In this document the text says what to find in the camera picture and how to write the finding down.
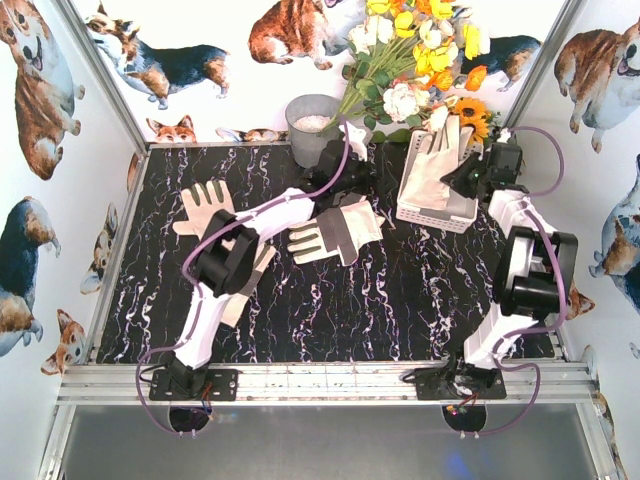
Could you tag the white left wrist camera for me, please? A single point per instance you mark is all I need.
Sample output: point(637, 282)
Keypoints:
point(356, 139)

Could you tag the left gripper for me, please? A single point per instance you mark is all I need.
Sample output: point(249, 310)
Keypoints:
point(335, 201)

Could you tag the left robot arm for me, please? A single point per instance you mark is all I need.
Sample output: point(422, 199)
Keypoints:
point(222, 263)

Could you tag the grey-strap glove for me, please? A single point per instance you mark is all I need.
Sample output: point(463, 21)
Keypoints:
point(438, 155)
point(235, 307)
point(339, 231)

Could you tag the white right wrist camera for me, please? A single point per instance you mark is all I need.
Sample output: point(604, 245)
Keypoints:
point(506, 136)

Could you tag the grey metal bucket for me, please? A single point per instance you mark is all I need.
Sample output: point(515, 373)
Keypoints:
point(311, 123)

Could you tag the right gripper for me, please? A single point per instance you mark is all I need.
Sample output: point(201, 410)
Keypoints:
point(461, 176)

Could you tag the back centre glove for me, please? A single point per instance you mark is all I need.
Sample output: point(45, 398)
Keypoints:
point(354, 208)

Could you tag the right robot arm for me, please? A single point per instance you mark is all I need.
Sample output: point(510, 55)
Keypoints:
point(533, 276)

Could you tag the white glove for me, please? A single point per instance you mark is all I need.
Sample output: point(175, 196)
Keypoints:
point(201, 202)

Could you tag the artificial flower bouquet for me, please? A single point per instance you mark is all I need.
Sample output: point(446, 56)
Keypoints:
point(414, 63)

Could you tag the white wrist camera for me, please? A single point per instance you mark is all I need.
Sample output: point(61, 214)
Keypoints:
point(506, 136)
point(356, 139)

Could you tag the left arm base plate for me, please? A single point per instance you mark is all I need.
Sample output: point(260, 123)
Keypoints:
point(217, 385)

